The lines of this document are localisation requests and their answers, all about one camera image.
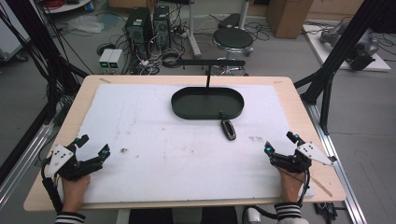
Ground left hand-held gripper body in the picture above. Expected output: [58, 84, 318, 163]
[46, 141, 105, 182]

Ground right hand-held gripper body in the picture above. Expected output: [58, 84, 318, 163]
[269, 141, 338, 175]

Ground black car key fob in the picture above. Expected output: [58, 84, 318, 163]
[219, 111, 237, 142]

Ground black oval tray with hanger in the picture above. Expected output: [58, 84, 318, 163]
[170, 58, 247, 121]

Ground person's left hand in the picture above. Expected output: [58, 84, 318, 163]
[61, 174, 92, 215]

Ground person's right hand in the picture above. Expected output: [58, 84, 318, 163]
[277, 167, 308, 205]

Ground thin wooden stick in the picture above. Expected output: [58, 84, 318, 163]
[310, 176, 334, 199]

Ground black electronics under table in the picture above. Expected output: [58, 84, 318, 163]
[313, 202, 339, 222]

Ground white foam mat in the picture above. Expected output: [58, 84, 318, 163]
[57, 83, 316, 204]

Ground white power supply box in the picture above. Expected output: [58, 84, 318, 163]
[98, 48, 115, 70]
[107, 49, 124, 71]

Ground white board on floor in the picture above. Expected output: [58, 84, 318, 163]
[302, 23, 392, 73]

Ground person's legs in dark trousers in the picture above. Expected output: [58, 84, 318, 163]
[128, 206, 239, 224]

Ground black device on white board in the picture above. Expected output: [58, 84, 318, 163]
[346, 36, 381, 72]

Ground grey device on white board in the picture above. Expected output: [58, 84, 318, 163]
[318, 21, 348, 45]

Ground black round stool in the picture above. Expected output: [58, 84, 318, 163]
[212, 26, 255, 59]

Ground clear plastic bag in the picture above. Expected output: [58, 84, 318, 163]
[65, 14, 106, 35]

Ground brown cardboard box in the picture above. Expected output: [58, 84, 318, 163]
[265, 0, 315, 40]

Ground black computer tower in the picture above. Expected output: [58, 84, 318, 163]
[124, 7, 154, 61]
[152, 5, 173, 51]

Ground white round table edge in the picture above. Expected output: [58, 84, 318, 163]
[42, 0, 92, 14]

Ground white desk leg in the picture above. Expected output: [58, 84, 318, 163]
[186, 0, 203, 59]

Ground left hand-held gripper black cable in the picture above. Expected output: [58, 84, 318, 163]
[40, 157, 64, 216]

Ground hand-held gripper black cable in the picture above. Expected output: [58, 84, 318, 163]
[242, 167, 312, 222]
[40, 157, 64, 216]

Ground aluminium rail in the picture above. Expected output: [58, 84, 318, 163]
[304, 102, 369, 224]
[0, 123, 56, 208]

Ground right hand-held gripper black cable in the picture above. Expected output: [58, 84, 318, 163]
[242, 167, 312, 222]

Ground black metal frame strut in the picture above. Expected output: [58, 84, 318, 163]
[293, 0, 396, 135]
[0, 0, 90, 125]

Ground tangle of floor cables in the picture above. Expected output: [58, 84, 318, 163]
[127, 46, 188, 77]

